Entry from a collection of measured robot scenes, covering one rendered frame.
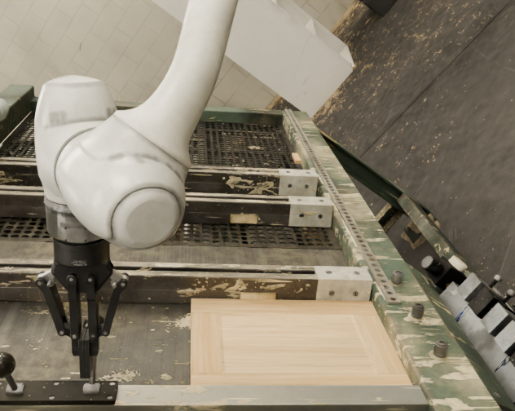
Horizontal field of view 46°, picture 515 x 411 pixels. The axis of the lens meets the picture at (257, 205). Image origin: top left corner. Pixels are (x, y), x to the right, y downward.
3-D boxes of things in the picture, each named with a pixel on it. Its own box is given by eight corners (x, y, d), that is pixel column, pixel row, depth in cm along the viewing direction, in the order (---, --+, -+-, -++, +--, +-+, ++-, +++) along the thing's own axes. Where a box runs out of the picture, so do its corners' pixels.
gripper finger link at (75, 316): (77, 276, 84) (66, 275, 84) (77, 343, 89) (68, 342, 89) (81, 262, 88) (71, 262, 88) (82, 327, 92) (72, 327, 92)
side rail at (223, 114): (281, 137, 280) (283, 114, 275) (32, 125, 267) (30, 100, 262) (279, 132, 287) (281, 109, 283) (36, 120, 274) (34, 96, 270)
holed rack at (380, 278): (401, 304, 133) (401, 302, 133) (388, 304, 132) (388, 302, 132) (290, 110, 283) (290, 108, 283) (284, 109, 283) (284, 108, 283)
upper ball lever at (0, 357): (27, 404, 99) (10, 372, 88) (2, 404, 98) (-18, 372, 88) (31, 381, 101) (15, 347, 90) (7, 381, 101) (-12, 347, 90)
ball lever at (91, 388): (102, 399, 99) (105, 315, 100) (77, 399, 98) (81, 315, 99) (104, 394, 102) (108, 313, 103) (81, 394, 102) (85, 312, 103)
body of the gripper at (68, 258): (43, 243, 80) (47, 303, 84) (109, 245, 81) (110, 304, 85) (55, 219, 87) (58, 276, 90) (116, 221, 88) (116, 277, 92)
